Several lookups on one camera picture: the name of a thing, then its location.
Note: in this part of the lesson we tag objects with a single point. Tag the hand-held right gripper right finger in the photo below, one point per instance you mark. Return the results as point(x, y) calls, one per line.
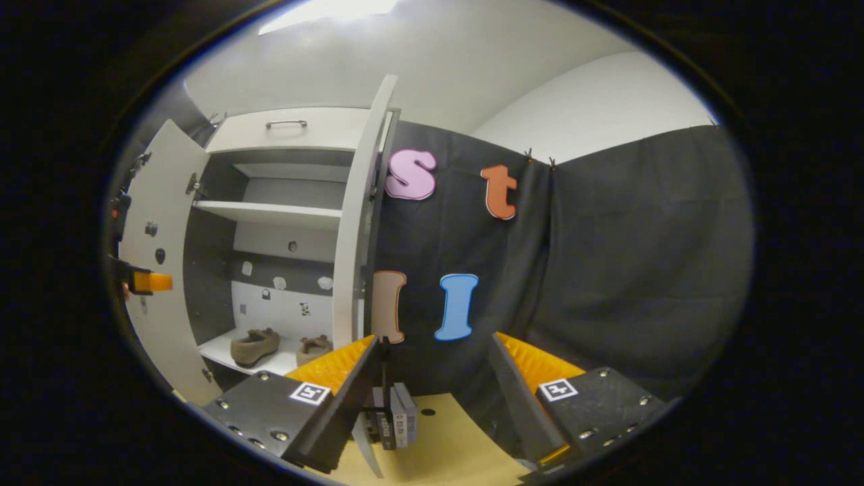
point(523, 398)

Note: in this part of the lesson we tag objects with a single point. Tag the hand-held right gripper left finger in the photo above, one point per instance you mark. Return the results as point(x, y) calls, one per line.
point(347, 405)

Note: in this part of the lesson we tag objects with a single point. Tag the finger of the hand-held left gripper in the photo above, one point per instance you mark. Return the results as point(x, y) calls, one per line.
point(142, 280)

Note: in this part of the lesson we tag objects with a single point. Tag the brown fuzzy shoe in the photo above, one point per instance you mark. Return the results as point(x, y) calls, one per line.
point(314, 351)
point(255, 346)

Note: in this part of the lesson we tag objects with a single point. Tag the white shoe cabinet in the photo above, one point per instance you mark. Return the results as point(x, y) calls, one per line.
point(283, 243)

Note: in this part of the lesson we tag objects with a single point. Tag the metal door hinge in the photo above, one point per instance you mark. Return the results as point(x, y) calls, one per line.
point(206, 375)
point(373, 191)
point(194, 185)

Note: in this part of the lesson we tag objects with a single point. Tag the white cabinet shelf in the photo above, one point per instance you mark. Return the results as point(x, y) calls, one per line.
point(223, 352)
point(270, 214)

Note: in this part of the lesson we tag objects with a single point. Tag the white cabinet drawer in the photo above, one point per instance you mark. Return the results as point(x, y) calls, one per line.
point(297, 138)

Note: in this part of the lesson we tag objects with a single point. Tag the grey box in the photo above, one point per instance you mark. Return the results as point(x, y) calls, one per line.
point(405, 415)

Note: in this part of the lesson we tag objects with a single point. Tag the black backdrop cloth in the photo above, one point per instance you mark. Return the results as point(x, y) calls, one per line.
point(648, 270)
point(445, 236)

